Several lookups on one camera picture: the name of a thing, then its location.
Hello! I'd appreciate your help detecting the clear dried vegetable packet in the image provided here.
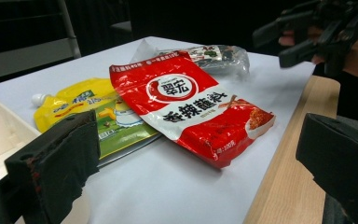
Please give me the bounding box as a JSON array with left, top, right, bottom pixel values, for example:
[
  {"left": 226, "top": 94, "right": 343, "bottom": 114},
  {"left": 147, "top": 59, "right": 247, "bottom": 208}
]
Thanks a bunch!
[{"left": 130, "top": 38, "right": 251, "bottom": 78}]

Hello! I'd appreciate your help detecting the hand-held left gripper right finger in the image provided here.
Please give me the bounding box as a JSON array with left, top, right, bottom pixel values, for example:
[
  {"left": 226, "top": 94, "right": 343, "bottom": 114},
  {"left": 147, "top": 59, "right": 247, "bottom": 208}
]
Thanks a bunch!
[{"left": 296, "top": 112, "right": 358, "bottom": 224}]

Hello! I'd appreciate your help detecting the yellow spout pouch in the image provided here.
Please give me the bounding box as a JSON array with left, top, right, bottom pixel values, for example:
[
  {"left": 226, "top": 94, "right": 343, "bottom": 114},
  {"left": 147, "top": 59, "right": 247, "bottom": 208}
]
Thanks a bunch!
[{"left": 32, "top": 77, "right": 162, "bottom": 167}]

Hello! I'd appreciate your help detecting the metal stand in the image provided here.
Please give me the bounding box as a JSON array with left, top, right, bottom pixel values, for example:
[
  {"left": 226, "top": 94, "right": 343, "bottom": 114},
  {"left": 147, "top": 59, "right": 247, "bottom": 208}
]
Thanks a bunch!
[{"left": 55, "top": 0, "right": 82, "bottom": 60}]

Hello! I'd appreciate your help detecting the red seasoning packet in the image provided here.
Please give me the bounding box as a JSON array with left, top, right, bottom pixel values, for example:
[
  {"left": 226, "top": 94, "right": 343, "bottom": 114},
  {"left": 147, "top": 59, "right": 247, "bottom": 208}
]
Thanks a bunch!
[{"left": 109, "top": 50, "right": 277, "bottom": 169}]

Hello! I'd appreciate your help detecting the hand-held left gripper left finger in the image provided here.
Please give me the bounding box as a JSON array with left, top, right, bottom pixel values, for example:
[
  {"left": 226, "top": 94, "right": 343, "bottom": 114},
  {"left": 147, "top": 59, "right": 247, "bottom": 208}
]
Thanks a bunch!
[{"left": 4, "top": 110, "right": 101, "bottom": 224}]

